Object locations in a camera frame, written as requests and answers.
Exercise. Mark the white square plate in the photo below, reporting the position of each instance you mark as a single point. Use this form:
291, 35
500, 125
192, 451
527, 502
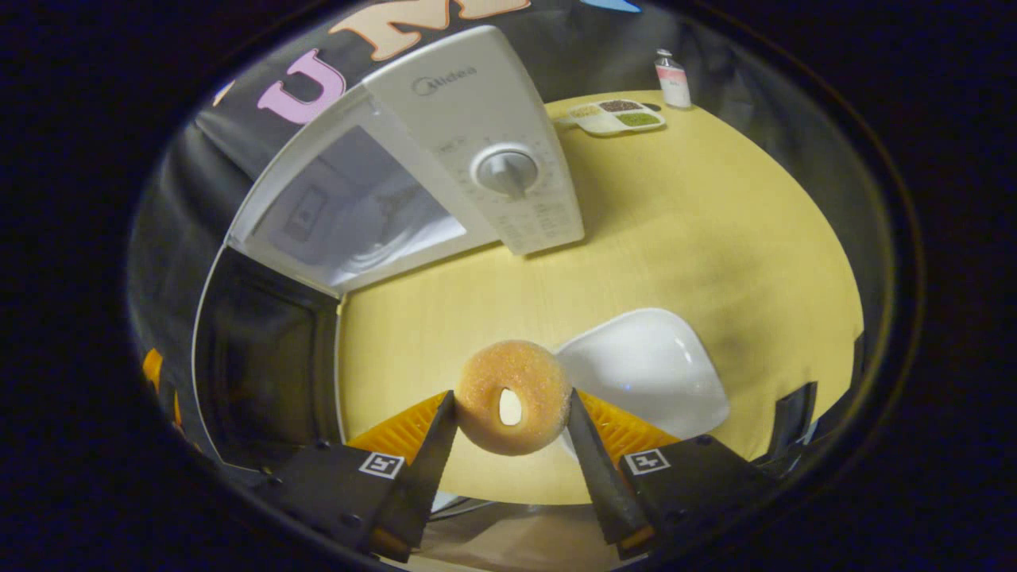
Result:
643, 365

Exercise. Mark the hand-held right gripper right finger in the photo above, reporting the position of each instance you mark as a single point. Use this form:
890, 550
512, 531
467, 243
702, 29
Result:
604, 485

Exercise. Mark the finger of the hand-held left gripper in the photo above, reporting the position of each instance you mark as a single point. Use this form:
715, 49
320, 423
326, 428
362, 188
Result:
152, 369

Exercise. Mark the clear bottle with pink label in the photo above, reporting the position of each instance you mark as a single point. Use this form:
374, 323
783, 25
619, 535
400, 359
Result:
674, 83

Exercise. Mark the black table edge clamp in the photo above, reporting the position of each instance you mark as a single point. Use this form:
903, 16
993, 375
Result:
794, 421

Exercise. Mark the divided tray of beans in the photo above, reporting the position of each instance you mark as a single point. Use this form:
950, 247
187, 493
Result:
612, 119

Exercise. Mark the black backdrop cloth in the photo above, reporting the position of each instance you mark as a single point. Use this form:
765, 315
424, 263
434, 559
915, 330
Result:
230, 135

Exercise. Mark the sugared donut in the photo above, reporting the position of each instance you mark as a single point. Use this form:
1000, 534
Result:
485, 381

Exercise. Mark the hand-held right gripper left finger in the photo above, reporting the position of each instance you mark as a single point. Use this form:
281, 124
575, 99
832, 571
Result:
417, 485

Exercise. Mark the white microwave oven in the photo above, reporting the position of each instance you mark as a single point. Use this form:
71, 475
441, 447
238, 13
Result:
485, 111

